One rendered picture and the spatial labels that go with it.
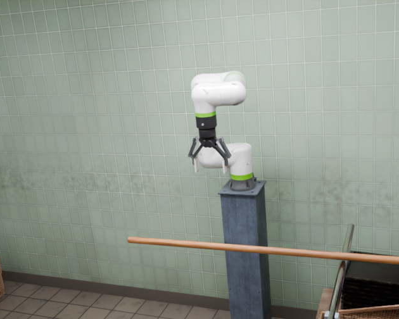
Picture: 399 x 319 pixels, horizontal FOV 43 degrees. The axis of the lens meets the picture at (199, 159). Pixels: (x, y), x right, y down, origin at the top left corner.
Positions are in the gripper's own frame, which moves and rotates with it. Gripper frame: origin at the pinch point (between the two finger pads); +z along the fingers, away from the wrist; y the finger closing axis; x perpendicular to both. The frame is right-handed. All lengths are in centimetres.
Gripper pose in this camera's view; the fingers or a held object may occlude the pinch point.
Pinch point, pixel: (210, 169)
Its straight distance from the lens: 233.0
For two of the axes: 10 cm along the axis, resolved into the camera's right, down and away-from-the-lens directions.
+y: -9.4, -0.3, 3.5
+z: 0.9, 9.4, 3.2
